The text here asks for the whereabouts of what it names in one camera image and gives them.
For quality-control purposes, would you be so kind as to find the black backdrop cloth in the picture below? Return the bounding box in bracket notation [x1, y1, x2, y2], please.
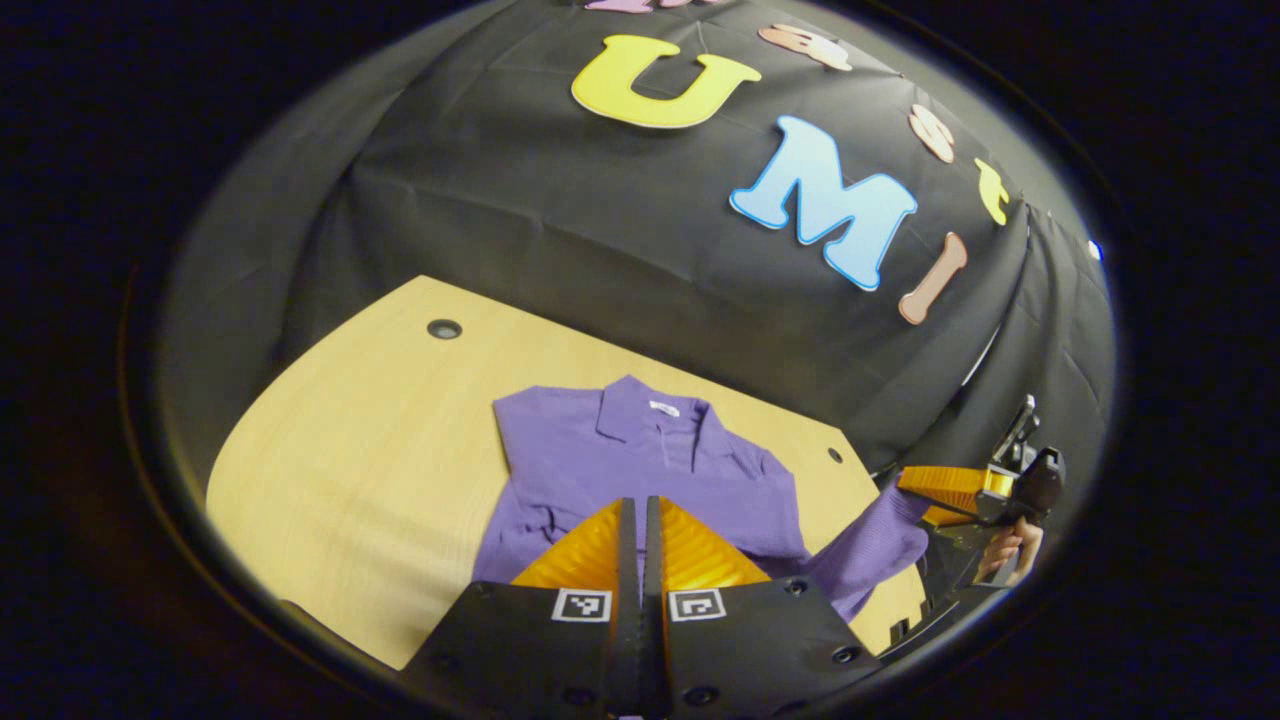
[160, 0, 1116, 491]

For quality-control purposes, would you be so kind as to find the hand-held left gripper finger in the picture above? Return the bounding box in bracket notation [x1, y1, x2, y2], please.
[400, 497, 641, 719]
[641, 495, 882, 719]

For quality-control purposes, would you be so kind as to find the purple button shirt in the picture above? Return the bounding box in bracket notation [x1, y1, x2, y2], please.
[472, 375, 931, 623]

